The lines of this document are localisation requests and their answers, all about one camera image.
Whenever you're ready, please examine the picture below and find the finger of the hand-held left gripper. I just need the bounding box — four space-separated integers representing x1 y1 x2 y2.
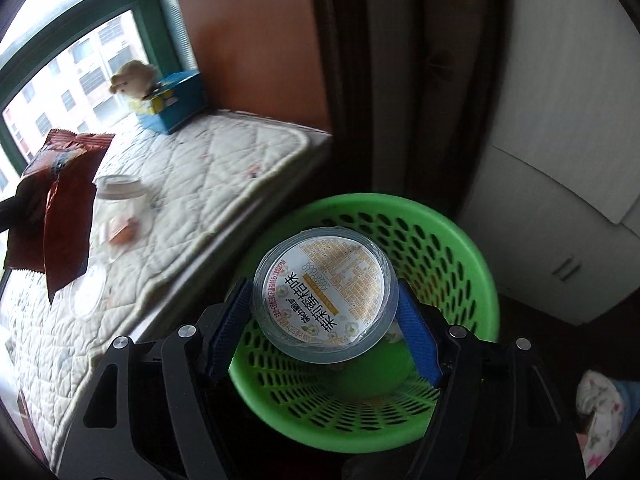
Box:
0 194 32 235

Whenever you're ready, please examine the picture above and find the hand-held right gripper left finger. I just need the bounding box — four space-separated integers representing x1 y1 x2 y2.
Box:
57 277 256 480

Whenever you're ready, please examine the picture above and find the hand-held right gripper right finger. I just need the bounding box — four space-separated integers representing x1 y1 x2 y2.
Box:
396 281 587 480

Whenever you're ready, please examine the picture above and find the red snack packet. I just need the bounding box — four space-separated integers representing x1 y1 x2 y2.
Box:
4 129 117 305

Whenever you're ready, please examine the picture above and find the green plastic mesh basket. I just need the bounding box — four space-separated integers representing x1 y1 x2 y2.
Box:
227 192 501 451

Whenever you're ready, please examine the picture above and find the clear cup with printed lid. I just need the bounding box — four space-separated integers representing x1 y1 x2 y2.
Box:
252 227 401 363

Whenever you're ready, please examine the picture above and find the clear plastic container white rim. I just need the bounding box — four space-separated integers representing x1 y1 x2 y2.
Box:
94 174 157 261

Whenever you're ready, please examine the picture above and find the clear plastic lid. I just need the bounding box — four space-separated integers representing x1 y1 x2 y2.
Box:
67 262 108 318

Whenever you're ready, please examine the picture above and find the small orange wrapper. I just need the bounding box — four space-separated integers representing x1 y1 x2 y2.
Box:
107 217 141 247

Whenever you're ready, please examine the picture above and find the white quilted mattress pad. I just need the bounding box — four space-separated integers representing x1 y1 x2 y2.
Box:
0 107 333 431

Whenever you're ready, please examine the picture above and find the beige apartment building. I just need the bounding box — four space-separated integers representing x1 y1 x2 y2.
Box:
5 10 151 156

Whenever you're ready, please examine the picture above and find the white cabinet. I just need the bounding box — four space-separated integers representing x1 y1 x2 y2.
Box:
477 145 640 327

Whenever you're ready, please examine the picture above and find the beige plush toy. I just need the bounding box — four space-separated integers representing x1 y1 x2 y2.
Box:
109 60 162 101

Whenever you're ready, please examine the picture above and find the blue tissue box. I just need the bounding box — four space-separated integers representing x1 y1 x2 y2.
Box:
129 71 208 135

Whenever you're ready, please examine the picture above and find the floral cloth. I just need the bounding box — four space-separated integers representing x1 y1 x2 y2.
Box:
575 370 640 478

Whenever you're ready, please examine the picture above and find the brown wooden side panel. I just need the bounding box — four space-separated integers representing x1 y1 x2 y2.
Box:
170 0 333 133

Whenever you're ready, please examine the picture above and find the green window frame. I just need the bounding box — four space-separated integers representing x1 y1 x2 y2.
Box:
0 0 201 181

